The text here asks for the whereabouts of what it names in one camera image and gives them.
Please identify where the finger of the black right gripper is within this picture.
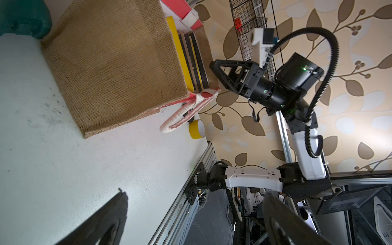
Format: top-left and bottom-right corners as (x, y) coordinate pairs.
(209, 60), (256, 96)

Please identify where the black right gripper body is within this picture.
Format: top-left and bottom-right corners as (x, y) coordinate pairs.
(237, 64), (276, 106)

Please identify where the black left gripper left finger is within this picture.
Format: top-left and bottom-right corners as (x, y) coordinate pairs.
(57, 190), (128, 245)

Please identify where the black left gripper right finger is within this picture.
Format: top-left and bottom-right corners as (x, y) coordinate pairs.
(263, 193), (330, 245)

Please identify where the yellow book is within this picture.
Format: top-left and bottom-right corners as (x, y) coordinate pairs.
(166, 16), (195, 92)

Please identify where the worn purple barcode book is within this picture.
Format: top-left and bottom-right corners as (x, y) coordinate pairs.
(179, 32), (202, 92)

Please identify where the burlap canvas bag red front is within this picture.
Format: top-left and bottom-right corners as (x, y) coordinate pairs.
(41, 1), (219, 138)

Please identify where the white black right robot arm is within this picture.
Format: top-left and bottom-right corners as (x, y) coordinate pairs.
(189, 27), (339, 200)

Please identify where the yellow tape roll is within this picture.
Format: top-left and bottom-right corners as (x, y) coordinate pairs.
(189, 119), (205, 139)

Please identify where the green plastic tool case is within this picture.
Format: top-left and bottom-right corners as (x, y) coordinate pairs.
(1, 0), (52, 39)

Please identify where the black wire basket right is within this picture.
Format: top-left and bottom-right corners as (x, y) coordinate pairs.
(229, 0), (284, 82)

